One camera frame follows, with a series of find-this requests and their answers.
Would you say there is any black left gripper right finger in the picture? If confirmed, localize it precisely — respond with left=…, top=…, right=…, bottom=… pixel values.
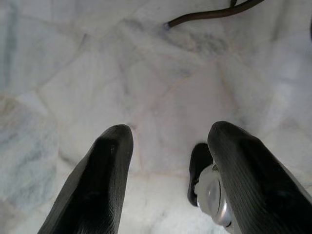
left=207, top=120, right=312, bottom=234

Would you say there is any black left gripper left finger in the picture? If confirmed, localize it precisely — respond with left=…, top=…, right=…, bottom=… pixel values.
left=36, top=124, right=135, bottom=234

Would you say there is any black robot foot silver ankle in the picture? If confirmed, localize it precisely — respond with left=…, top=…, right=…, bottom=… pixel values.
left=187, top=142, right=233, bottom=229

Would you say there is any black metal table leg frame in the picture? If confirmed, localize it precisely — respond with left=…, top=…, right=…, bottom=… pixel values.
left=162, top=0, right=267, bottom=32

